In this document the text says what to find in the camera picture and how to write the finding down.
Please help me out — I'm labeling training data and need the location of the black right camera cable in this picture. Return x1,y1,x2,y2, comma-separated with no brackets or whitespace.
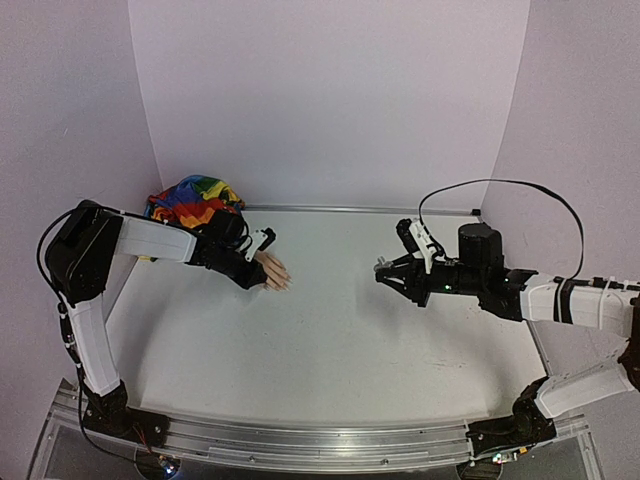
418,179,587,280

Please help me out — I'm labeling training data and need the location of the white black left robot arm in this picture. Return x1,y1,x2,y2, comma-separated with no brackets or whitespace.
38,200,276,397

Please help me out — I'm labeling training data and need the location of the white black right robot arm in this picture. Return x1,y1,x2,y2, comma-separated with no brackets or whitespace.
374,219,639,419

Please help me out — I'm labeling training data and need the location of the aluminium front rail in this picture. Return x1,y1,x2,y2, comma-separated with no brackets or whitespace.
28,386,602,479

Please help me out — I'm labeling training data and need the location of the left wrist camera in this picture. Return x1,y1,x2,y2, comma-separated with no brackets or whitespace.
241,227,276,262

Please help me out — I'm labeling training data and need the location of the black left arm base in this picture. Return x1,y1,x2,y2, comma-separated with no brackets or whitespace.
82,381,170,447

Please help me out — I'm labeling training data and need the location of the glitter nail polish bottle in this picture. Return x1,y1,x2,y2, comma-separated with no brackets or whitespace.
374,256,394,271

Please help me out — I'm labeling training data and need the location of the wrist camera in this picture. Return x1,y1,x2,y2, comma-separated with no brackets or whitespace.
396,218,446,274
241,227,276,262

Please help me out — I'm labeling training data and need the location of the mannequin hand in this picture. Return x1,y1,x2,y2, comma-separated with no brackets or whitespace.
254,251,291,291

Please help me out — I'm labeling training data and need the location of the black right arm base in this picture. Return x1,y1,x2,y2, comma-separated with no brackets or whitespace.
466,377,557,458

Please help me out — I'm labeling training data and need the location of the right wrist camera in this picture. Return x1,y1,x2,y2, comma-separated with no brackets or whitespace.
396,218,446,274

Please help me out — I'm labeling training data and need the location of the rainbow colored sleeve cloth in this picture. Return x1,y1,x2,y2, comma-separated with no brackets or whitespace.
135,174,247,263

